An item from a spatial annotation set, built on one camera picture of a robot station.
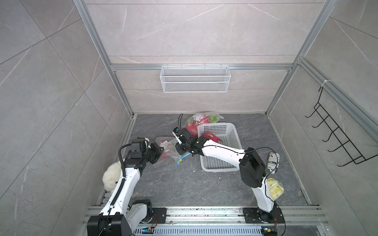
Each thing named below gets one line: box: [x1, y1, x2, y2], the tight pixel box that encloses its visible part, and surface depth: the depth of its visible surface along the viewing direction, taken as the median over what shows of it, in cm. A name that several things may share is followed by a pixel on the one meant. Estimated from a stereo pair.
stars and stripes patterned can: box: [266, 151, 281, 175], surface depth 91 cm
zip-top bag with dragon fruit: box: [184, 112, 224, 138], surface depth 100 cm
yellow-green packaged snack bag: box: [266, 177, 285, 201], surface depth 82 cm
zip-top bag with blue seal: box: [152, 136, 192, 168], surface depth 85 cm
